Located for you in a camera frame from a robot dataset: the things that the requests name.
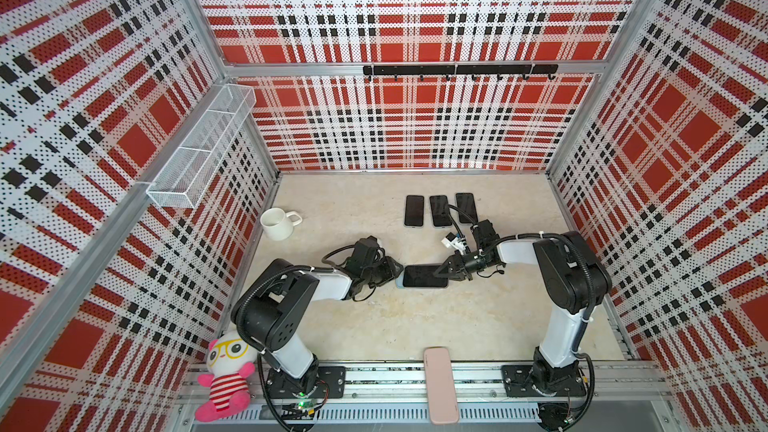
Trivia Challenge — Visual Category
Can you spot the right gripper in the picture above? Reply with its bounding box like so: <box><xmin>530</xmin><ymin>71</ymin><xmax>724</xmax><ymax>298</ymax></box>
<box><xmin>433</xmin><ymin>250</ymin><xmax>492</xmax><ymax>282</ymax></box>

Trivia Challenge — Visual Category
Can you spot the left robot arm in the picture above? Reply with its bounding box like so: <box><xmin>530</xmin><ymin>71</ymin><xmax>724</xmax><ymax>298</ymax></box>
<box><xmin>230</xmin><ymin>256</ymin><xmax>404</xmax><ymax>396</ymax></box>

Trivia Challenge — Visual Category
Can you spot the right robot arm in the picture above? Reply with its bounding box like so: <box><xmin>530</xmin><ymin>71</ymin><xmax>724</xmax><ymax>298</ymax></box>
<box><xmin>434</xmin><ymin>231</ymin><xmax>612</xmax><ymax>397</ymax></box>

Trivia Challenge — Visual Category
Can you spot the pink phone case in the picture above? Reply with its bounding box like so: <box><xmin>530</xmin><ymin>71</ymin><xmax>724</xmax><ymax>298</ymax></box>
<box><xmin>423</xmin><ymin>347</ymin><xmax>460</xmax><ymax>425</ymax></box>

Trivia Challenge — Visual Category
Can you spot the white ceramic mug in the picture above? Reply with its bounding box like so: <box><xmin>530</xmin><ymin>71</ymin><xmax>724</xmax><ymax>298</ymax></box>
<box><xmin>260</xmin><ymin>207</ymin><xmax>303</xmax><ymax>242</ymax></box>

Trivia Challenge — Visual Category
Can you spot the pink plush toy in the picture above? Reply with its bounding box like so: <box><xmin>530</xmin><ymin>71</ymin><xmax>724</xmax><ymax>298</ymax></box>
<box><xmin>195</xmin><ymin>331</ymin><xmax>258</xmax><ymax>423</ymax></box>

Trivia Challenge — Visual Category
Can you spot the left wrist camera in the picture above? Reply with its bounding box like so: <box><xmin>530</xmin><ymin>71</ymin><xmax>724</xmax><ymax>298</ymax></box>
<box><xmin>346</xmin><ymin>236</ymin><xmax>384</xmax><ymax>273</ymax></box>

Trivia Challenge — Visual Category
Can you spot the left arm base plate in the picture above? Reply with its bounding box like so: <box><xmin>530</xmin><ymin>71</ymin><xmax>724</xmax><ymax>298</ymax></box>
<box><xmin>266</xmin><ymin>366</ymin><xmax>347</xmax><ymax>399</ymax></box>

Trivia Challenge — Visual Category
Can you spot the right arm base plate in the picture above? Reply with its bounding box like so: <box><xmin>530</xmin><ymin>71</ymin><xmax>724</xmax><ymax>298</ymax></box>
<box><xmin>501</xmin><ymin>361</ymin><xmax>587</xmax><ymax>398</ymax></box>

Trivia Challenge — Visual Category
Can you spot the black hook rail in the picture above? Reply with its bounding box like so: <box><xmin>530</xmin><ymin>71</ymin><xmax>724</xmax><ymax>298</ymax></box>
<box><xmin>362</xmin><ymin>63</ymin><xmax>559</xmax><ymax>79</ymax></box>

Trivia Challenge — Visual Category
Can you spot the white wire basket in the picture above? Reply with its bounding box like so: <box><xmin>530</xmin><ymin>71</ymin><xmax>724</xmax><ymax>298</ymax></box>
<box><xmin>147</xmin><ymin>84</ymin><xmax>255</xmax><ymax>209</ymax></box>

